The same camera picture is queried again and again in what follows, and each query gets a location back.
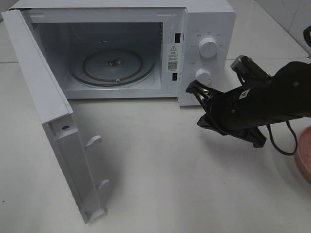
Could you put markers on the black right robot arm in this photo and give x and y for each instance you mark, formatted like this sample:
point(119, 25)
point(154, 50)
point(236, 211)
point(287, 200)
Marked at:
point(289, 94)

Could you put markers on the lower white timer knob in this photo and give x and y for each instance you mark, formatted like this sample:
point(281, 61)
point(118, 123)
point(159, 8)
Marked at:
point(203, 76)

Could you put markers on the glass microwave turntable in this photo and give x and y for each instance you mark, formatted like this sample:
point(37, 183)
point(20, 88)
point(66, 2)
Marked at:
point(112, 68)

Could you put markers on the white microwave oven body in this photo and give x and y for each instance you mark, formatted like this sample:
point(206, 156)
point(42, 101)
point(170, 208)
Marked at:
point(68, 29)

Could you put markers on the pink round plate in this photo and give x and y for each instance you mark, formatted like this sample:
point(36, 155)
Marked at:
point(303, 154)

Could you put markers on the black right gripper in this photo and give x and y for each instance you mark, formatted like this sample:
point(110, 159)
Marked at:
point(240, 111)

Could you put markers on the upper white power knob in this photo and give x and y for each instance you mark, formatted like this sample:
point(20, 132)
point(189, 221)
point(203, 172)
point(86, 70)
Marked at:
point(208, 46)

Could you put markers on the white microwave door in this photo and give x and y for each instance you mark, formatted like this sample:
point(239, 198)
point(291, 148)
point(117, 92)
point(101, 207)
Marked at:
point(74, 157)

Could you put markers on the white warning label sticker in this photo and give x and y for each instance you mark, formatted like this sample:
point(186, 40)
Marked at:
point(173, 51)

